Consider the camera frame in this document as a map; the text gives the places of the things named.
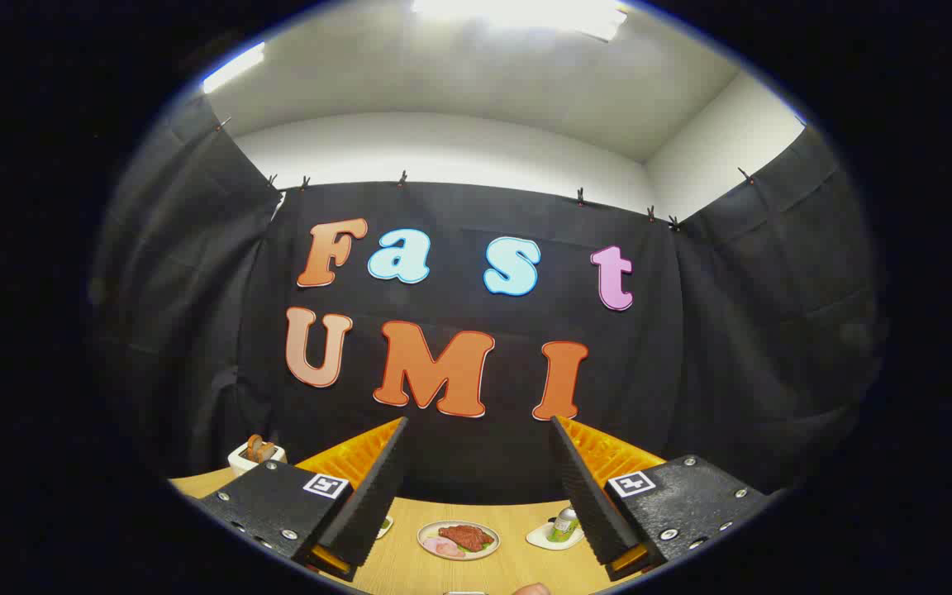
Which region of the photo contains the row of black cloth clips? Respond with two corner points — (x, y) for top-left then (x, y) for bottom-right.
(213, 116), (756, 232)

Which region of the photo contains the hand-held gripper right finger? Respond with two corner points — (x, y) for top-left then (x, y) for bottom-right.
(549, 416), (774, 582)

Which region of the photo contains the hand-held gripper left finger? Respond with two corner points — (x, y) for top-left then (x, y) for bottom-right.
(195, 416), (409, 582)

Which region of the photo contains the green label metal bottle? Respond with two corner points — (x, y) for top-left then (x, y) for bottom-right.
(548, 507), (580, 544)

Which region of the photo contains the white square coaster dish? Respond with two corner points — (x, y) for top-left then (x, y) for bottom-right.
(526, 521), (586, 551)

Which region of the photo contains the brown steak piece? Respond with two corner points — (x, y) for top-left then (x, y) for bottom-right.
(438, 525), (495, 553)

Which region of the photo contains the narrow ceiling light strip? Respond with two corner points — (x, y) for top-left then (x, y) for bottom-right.
(201, 41), (266, 94)

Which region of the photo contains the white toaster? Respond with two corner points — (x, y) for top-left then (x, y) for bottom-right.
(228, 442), (287, 476)

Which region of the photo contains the round beige food plate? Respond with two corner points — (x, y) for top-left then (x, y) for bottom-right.
(416, 521), (500, 561)

